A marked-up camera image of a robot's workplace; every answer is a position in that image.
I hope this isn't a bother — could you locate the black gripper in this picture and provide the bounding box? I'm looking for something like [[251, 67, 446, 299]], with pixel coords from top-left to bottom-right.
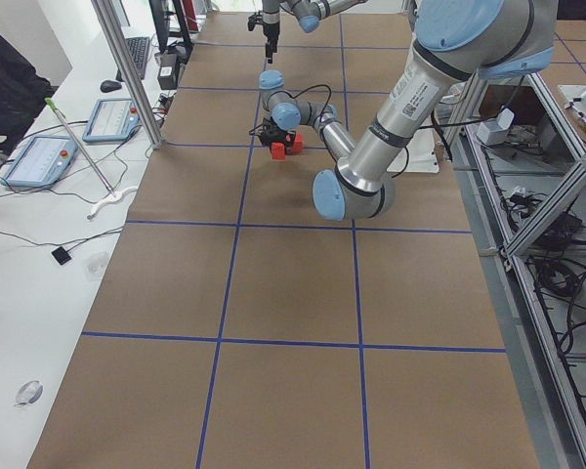
[[278, 129, 296, 145], [263, 21, 279, 64]]

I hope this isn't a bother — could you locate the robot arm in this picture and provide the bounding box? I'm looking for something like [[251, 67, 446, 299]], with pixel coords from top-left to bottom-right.
[[259, 1, 558, 221], [247, 0, 362, 64]]

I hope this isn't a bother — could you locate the black power adapter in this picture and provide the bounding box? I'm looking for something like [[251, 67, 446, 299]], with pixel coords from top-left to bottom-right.
[[157, 54, 180, 91]]

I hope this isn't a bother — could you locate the black keyboard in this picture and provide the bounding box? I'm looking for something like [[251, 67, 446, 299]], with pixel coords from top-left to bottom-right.
[[125, 36, 150, 79]]

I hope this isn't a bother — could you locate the far blue teach pendant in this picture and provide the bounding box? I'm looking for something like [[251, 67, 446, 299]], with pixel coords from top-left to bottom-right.
[[82, 99, 141, 144]]

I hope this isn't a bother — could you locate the blue teach pendant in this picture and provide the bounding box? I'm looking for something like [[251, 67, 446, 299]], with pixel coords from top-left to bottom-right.
[[1, 136, 78, 188], [82, 99, 141, 144]]

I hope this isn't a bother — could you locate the black computer mouse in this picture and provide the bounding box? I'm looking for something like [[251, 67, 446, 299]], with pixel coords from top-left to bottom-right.
[[100, 80, 122, 93]]

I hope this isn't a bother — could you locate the small white open box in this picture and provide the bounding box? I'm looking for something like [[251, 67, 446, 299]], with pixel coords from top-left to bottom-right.
[[476, 108, 515, 147]]

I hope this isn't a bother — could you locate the metal rod with green tip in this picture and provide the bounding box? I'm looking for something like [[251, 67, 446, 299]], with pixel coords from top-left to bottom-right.
[[44, 98, 115, 195]]

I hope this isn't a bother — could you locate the near blue teach pendant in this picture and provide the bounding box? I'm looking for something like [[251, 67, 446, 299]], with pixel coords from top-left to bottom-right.
[[1, 136, 78, 188]]

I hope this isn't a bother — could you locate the small black square pad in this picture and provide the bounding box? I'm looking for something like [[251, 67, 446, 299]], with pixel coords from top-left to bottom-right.
[[51, 246, 72, 266]]

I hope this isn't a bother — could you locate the person in black clothes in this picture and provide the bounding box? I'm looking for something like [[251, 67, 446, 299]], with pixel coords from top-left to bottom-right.
[[0, 35, 55, 154]]

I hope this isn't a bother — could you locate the clear tape roll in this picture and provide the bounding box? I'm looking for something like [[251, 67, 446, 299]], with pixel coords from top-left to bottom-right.
[[14, 380, 44, 407]]

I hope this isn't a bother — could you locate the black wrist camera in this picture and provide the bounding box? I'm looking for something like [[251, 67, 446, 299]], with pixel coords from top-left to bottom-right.
[[247, 12, 264, 31], [257, 122, 279, 147]]

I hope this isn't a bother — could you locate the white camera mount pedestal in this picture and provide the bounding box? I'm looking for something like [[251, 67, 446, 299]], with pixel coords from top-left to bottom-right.
[[388, 129, 440, 174]]

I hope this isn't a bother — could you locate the aluminium frame post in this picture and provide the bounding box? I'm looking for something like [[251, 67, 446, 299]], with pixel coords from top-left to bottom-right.
[[91, 0, 163, 149]]

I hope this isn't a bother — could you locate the aluminium side frame rail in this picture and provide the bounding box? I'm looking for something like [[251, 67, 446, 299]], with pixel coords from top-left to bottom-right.
[[461, 63, 586, 469]]

